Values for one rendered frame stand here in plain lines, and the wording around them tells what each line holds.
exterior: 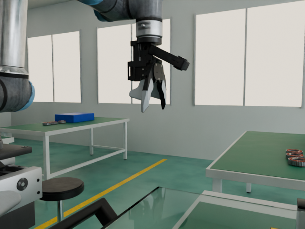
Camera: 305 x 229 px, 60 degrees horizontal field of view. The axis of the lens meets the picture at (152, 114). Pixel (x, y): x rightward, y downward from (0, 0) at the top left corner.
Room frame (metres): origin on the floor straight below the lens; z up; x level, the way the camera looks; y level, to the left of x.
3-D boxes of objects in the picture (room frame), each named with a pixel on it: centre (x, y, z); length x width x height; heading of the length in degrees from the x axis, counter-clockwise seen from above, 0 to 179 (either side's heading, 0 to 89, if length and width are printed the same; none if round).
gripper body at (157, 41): (0.76, 0.02, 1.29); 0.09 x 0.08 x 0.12; 66
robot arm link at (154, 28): (0.75, 0.01, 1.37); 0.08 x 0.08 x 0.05
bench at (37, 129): (4.14, 1.25, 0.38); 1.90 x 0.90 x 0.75; 153
